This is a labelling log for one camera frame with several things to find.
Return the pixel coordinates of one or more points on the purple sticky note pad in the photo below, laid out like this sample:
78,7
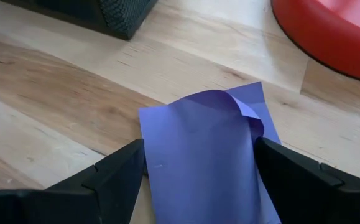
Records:
198,155

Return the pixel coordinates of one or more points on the red desk lamp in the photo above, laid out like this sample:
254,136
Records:
338,37

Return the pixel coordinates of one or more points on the black mesh desk organizer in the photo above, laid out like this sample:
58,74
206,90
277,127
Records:
120,15

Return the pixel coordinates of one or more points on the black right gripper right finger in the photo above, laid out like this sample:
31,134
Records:
316,193

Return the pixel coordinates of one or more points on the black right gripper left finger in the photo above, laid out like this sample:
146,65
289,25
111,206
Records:
74,199

